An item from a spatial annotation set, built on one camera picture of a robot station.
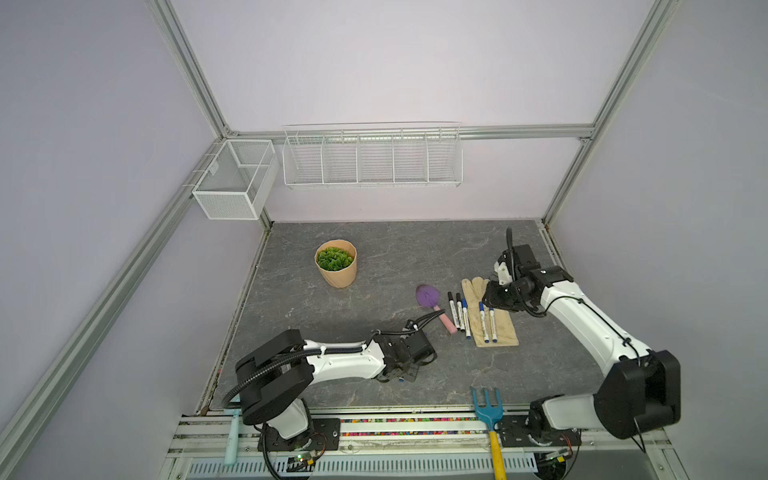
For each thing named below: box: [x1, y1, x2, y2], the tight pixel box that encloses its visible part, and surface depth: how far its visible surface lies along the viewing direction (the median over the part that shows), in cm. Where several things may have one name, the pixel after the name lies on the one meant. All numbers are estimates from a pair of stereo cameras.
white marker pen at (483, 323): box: [479, 302, 490, 343], surface depth 92 cm
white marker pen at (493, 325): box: [489, 308, 498, 343], surface depth 93 cm
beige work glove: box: [461, 277, 519, 347], surface depth 93 cm
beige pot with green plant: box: [314, 239, 358, 289], surface depth 98 cm
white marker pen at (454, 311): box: [448, 291, 461, 331], surface depth 96 cm
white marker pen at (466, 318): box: [462, 298, 471, 339], surface depth 95 cm
